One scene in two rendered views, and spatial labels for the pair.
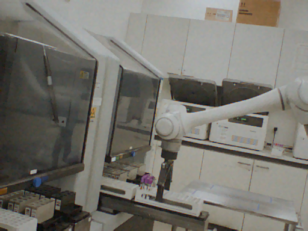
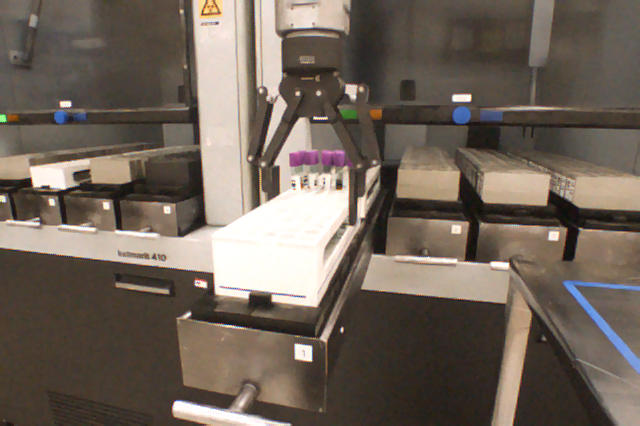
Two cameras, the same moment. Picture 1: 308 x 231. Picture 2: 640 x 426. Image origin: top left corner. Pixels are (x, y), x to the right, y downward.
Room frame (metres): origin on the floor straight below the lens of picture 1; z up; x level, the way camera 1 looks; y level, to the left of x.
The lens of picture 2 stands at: (1.74, -0.59, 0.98)
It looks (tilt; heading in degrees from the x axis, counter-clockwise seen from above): 14 degrees down; 88
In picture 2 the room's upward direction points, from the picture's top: straight up
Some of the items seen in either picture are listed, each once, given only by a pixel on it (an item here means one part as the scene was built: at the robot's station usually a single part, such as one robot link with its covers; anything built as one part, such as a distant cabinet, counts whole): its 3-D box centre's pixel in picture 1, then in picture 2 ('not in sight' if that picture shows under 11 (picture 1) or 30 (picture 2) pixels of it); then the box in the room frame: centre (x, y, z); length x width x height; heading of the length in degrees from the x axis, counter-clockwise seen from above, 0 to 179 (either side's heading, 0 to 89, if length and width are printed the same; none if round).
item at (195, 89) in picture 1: (190, 106); not in sight; (4.39, -0.37, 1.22); 0.62 x 0.56 x 0.64; 161
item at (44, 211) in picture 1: (43, 212); (113, 172); (1.30, 0.33, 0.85); 0.12 x 0.02 x 0.06; 164
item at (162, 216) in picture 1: (139, 206); (329, 242); (1.79, 0.01, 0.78); 0.73 x 0.14 x 0.09; 73
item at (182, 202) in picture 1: (169, 200); (305, 228); (1.75, -0.12, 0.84); 0.30 x 0.10 x 0.06; 73
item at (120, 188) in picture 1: (106, 186); (348, 189); (1.84, 0.18, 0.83); 0.30 x 0.10 x 0.06; 73
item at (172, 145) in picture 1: (171, 144); (312, 15); (1.76, -0.09, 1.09); 0.09 x 0.09 x 0.06
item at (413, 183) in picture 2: (121, 178); (427, 185); (1.98, 0.12, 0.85); 0.12 x 0.02 x 0.06; 164
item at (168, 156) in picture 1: (168, 160); (312, 79); (1.76, -0.09, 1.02); 0.08 x 0.07 x 0.09; 163
